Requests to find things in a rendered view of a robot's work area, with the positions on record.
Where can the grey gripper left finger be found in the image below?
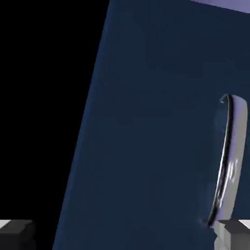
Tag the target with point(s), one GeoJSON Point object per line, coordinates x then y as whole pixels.
{"type": "Point", "coordinates": [17, 235]}

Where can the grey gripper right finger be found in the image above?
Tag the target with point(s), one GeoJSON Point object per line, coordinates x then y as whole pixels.
{"type": "Point", "coordinates": [234, 237]}

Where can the dark blue drawer front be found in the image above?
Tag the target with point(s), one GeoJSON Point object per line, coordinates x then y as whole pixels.
{"type": "Point", "coordinates": [148, 136]}

